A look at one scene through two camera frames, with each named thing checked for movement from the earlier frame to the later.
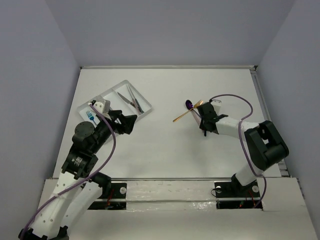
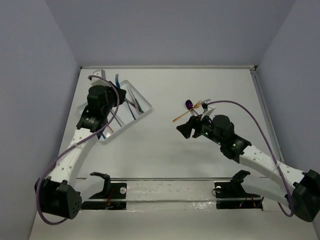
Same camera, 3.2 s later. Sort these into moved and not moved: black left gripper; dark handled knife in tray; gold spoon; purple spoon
Moved: black left gripper
Not moved: purple spoon; gold spoon; dark handled knife in tray
